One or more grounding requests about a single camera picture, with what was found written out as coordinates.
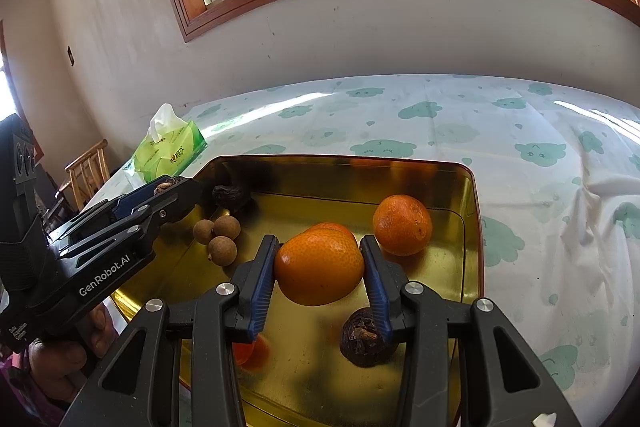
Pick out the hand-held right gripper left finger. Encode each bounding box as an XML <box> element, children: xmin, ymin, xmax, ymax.
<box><xmin>62</xmin><ymin>234</ymin><xmax>281</xmax><ymax>427</ymax></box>

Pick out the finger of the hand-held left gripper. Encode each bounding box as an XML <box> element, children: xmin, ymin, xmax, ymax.
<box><xmin>50</xmin><ymin>177</ymin><xmax>205</xmax><ymax>268</ymax></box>
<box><xmin>45</xmin><ymin>181</ymin><xmax>171</xmax><ymax>244</ymax></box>

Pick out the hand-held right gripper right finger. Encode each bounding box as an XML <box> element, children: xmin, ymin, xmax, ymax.
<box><xmin>359</xmin><ymin>235</ymin><xmax>581</xmax><ymax>427</ymax></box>

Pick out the brown longan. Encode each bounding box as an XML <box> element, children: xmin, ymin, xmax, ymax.
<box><xmin>193</xmin><ymin>219</ymin><xmax>217</xmax><ymax>245</ymax></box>
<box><xmin>214</xmin><ymin>215</ymin><xmax>242</xmax><ymax>239</ymax></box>
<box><xmin>207</xmin><ymin>236</ymin><xmax>238</xmax><ymax>266</ymax></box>

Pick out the orange mandarin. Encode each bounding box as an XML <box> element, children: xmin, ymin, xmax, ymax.
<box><xmin>307</xmin><ymin>222</ymin><xmax>358</xmax><ymax>244</ymax></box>
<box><xmin>372</xmin><ymin>194</ymin><xmax>433</xmax><ymax>257</ymax></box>
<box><xmin>274</xmin><ymin>228</ymin><xmax>366</xmax><ymax>307</ymax></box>

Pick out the red cherry tomato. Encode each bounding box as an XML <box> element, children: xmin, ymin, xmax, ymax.
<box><xmin>231</xmin><ymin>338</ymin><xmax>272</xmax><ymax>370</ymax></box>

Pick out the red gold metal tin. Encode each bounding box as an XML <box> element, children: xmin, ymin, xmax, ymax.
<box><xmin>110</xmin><ymin>155</ymin><xmax>486</xmax><ymax>427</ymax></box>

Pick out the person's left forearm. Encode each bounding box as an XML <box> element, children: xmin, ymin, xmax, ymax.
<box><xmin>0</xmin><ymin>352</ymin><xmax>71</xmax><ymax>427</ymax></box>

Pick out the person's left hand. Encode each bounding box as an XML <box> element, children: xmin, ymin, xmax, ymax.
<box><xmin>27</xmin><ymin>302</ymin><xmax>121</xmax><ymax>403</ymax></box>

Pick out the green tissue box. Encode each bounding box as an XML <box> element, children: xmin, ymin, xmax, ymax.
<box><xmin>131</xmin><ymin>103</ymin><xmax>207</xmax><ymax>184</ymax></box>

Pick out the wooden bamboo chair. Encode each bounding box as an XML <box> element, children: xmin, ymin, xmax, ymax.
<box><xmin>64</xmin><ymin>139</ymin><xmax>111</xmax><ymax>212</ymax></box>

